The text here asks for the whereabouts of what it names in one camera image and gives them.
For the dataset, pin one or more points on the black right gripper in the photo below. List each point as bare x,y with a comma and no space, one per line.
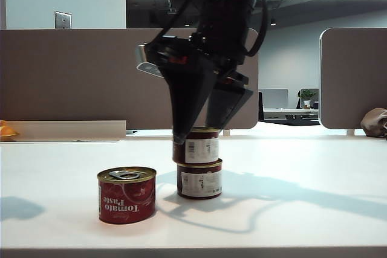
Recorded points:
187,49

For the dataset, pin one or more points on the red tomato paste can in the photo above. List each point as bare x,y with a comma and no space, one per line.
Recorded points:
127,197
196,149
199,181

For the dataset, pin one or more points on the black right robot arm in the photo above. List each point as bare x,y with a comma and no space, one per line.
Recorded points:
223,4

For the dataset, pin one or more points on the grey background screen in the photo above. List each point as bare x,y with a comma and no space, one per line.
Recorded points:
273,98

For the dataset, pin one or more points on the white background desk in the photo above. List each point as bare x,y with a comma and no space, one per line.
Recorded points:
290,111

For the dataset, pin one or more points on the green potted plant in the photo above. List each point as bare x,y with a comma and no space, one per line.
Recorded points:
307,95

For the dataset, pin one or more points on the small ceiling spotlight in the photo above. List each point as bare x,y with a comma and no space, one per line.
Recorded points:
273,23

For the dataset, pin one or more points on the narrow brown desk partition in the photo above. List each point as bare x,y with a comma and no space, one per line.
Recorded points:
356,73

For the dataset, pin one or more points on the brown cloth bag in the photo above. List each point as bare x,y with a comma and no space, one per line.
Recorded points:
373,122

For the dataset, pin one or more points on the orange plastic bag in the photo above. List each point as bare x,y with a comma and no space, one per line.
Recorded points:
6,131

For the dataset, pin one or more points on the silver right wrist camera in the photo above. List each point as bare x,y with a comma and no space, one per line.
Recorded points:
141,54

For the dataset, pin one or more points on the metal wall switch plate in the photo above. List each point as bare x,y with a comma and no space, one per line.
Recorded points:
63,20

